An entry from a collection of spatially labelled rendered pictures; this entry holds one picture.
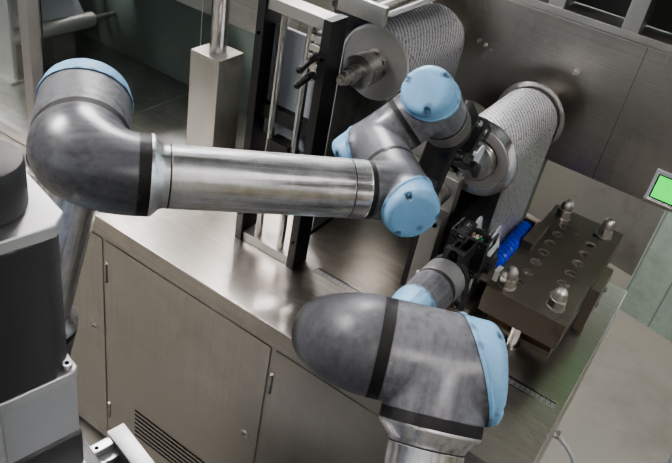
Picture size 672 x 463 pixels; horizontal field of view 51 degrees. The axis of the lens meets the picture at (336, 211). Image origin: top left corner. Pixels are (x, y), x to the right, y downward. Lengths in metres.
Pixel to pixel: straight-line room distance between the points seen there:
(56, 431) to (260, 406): 0.94
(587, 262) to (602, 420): 1.29
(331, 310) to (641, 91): 0.92
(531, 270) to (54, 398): 1.03
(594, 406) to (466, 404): 2.03
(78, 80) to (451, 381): 0.55
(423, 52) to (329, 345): 0.74
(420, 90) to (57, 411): 0.59
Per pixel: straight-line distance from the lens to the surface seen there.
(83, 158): 0.81
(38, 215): 0.54
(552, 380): 1.44
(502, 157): 1.29
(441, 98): 0.96
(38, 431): 0.67
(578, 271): 1.51
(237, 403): 1.63
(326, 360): 0.80
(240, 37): 2.01
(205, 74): 1.74
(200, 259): 1.50
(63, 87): 0.90
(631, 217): 3.45
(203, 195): 0.82
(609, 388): 2.91
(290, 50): 1.34
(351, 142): 0.99
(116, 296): 1.76
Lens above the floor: 1.85
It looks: 34 degrees down
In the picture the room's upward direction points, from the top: 11 degrees clockwise
